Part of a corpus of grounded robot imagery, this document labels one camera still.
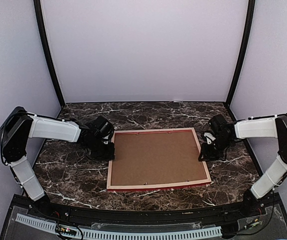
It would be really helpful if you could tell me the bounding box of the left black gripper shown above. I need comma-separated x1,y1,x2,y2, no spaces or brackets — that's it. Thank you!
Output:
85,138,115,161

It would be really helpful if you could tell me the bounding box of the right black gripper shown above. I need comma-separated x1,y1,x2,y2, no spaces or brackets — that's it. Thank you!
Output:
198,135,234,161

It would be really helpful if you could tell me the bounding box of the wooden picture frame red edge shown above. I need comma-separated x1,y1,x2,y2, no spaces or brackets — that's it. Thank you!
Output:
105,126,212,193

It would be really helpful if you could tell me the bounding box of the brown backing board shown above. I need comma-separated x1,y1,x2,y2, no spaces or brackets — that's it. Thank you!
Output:
110,129,208,187

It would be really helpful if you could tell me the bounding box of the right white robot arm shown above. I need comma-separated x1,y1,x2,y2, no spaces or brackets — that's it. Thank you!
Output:
198,113,287,217

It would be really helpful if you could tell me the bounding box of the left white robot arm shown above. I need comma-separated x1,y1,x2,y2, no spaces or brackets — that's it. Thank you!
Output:
0,106,115,218

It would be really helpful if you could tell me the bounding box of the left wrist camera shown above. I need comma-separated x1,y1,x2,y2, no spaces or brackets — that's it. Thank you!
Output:
102,136,111,145

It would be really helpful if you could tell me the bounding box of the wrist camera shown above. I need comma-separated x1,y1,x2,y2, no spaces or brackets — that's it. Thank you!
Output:
202,131,216,145
102,136,111,145

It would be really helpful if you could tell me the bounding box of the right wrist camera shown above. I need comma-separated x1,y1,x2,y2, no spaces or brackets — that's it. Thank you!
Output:
202,131,216,145

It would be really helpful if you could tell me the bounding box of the black front table rail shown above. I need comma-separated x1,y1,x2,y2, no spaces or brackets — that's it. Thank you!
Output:
11,194,277,226

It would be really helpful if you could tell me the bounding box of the grey slotted cable duct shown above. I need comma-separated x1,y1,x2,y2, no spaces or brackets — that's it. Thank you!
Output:
15,213,222,240

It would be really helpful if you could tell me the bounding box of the left black corner post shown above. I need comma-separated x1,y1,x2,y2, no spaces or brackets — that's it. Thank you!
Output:
33,0,66,108

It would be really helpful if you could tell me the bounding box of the black corner post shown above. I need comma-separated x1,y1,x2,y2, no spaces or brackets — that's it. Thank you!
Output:
225,0,256,108
33,0,66,108

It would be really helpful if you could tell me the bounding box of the right black corner post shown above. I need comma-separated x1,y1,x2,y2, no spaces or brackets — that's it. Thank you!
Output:
225,0,256,108

